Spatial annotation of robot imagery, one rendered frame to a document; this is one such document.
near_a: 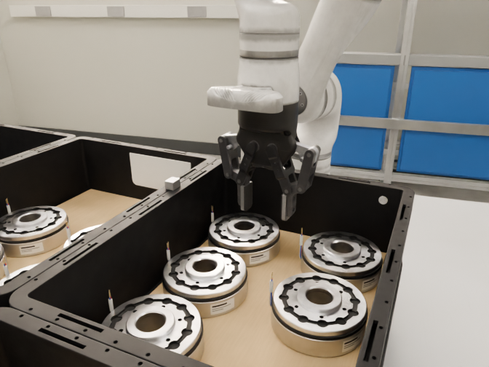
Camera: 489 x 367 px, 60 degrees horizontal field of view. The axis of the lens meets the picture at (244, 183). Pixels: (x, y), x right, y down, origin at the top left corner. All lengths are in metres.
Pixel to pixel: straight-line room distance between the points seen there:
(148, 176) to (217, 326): 0.36
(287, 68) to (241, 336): 0.30
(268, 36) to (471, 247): 0.67
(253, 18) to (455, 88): 1.94
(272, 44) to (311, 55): 0.26
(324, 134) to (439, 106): 1.59
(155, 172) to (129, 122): 3.12
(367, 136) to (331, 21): 1.70
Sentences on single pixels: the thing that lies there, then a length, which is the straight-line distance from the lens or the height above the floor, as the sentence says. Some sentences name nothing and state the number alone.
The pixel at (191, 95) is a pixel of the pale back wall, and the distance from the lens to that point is 3.53.
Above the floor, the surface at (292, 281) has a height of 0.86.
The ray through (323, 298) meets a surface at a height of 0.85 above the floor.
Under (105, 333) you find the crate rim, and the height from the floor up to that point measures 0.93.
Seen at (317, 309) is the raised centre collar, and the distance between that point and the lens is 0.46.
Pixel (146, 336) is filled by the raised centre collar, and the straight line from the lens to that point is 0.44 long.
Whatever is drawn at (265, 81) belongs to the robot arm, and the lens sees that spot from 0.49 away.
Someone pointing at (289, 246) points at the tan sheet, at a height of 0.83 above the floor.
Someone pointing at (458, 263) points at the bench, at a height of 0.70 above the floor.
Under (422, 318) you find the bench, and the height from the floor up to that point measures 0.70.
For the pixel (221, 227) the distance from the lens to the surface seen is 0.61.
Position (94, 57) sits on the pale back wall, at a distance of 3.91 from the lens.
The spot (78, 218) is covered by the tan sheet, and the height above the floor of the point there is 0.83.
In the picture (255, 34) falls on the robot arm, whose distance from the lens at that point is 0.49.
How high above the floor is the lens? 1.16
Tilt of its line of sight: 23 degrees down
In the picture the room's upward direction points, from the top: straight up
